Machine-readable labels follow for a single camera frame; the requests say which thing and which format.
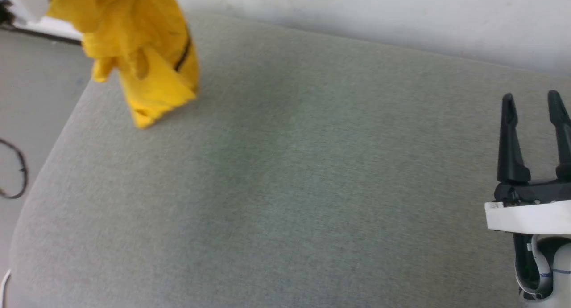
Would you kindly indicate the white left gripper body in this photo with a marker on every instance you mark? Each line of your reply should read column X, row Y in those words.
column 26, row 2

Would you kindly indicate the yellow tiger face garment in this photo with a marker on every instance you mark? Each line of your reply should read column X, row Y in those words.
column 147, row 45

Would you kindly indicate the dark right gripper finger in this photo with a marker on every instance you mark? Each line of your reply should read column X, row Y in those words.
column 564, row 138
column 510, row 152

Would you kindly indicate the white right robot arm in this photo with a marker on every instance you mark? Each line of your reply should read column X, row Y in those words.
column 562, row 272

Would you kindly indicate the grey fabric sofa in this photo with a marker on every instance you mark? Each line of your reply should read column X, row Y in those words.
column 285, row 187

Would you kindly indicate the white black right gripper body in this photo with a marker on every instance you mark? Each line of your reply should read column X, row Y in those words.
column 531, row 216

